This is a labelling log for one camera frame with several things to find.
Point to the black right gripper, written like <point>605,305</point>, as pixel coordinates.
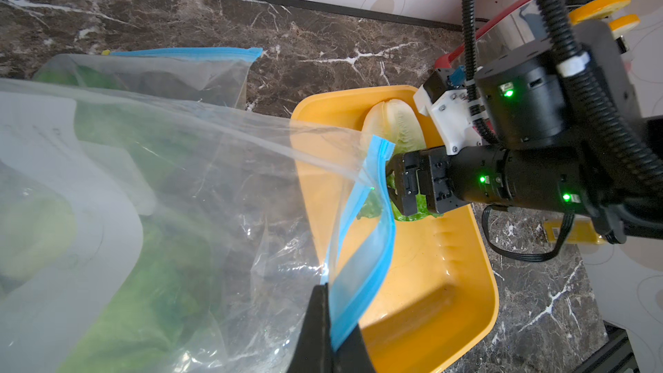
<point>551,180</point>

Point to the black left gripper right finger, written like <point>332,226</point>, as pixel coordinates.
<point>352,356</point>

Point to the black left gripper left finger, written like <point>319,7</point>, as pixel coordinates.
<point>313,351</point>

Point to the chinese cabbage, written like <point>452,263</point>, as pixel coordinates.
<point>394,120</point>
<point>104,263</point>

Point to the clear zipper bag blue seal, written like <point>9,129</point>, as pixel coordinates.
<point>263,260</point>

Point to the clear plastic bag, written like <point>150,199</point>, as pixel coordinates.
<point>209,75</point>

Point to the yellow plastic tray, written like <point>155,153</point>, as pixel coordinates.
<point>440,296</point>

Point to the small yellow jar black lid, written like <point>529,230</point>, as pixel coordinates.
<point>582,232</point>

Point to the yellow bread slice in toaster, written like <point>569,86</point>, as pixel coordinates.
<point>597,9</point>

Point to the pale bread slice in toaster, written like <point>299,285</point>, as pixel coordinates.
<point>621,26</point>

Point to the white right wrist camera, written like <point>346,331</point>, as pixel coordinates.
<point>448,107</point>

